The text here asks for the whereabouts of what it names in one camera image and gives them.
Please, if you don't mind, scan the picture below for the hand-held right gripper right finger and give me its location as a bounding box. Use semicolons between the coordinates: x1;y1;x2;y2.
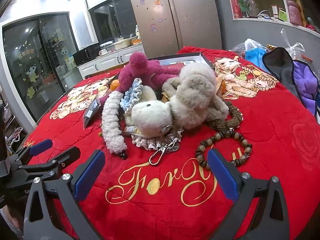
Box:
207;149;290;240

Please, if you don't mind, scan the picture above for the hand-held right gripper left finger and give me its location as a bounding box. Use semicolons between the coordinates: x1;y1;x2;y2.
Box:
23;149;106;240

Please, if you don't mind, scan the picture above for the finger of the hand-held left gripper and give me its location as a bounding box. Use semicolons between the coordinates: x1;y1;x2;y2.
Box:
7;139;53;170
17;147;81;188

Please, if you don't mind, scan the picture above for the black packet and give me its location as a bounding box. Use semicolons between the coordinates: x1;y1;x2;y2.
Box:
84;97;101;129

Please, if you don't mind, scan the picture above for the black box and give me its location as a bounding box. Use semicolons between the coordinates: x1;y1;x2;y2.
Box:
149;52;215;70

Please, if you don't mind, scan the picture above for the red printed blanket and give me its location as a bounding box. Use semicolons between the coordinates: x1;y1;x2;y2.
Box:
15;46;320;240

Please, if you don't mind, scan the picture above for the metal key clasp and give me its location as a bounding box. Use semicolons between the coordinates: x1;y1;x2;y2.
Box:
149;125;180;166

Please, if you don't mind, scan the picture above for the glass sliding door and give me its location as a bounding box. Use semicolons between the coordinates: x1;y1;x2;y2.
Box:
2;12;83;125

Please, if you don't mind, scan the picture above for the white plush toy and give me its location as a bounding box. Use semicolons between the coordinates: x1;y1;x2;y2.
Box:
124;85;175;137

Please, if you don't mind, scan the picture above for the blue lace scrunchie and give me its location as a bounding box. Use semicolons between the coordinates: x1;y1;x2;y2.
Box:
119;78;143;110

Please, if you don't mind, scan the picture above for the grey plush toy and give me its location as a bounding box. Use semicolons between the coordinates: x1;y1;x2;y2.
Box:
162;62;229;130

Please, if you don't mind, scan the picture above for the gold patterned pouch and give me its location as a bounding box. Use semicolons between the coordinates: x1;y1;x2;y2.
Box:
161;91;175;103

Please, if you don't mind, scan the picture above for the white kitchen cabinet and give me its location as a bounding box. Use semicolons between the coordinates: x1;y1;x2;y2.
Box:
77;45;144;80

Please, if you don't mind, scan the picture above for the black microwave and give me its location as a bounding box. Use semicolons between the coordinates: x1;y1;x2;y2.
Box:
72;42;102;66

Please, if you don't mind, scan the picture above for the magenta plush toy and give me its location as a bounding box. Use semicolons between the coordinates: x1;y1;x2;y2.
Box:
107;52;183;105

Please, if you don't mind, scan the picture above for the cream pot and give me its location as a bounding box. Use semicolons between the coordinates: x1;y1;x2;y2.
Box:
114;38;130;50

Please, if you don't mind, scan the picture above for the grey cloth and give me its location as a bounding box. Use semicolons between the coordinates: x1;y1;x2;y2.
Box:
262;47;304;100

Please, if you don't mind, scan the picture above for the blue bag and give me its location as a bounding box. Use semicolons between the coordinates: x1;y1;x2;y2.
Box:
245;47;269;67

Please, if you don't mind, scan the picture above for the purple cloth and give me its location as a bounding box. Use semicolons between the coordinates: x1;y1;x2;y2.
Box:
292;60;320;115

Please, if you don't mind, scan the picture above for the crumpled plastic bag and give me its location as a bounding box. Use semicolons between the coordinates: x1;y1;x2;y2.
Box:
230;39;269;55

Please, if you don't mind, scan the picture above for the dark kitchen window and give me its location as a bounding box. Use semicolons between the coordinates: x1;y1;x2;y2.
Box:
89;0;137;43

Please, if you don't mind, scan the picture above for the clear knotted plastic bag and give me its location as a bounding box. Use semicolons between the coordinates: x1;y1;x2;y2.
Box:
280;29;305;60

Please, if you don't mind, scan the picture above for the beige double-door refrigerator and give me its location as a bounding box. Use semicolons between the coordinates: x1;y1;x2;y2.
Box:
126;0;223;53

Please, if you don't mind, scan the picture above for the red carton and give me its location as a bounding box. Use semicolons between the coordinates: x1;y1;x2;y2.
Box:
229;0;243;19

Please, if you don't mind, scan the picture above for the wooden bead bracelet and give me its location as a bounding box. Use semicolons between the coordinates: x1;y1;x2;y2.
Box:
195;129;253;170

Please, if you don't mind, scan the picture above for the white fuzzy strap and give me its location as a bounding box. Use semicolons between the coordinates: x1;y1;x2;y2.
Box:
101;91;130;159

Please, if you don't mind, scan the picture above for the brown braided cord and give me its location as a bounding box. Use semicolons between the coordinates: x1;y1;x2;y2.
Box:
209;100;243;132

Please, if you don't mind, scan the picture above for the white wall shelf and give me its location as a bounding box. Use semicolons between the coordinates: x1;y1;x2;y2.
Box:
224;0;320;33

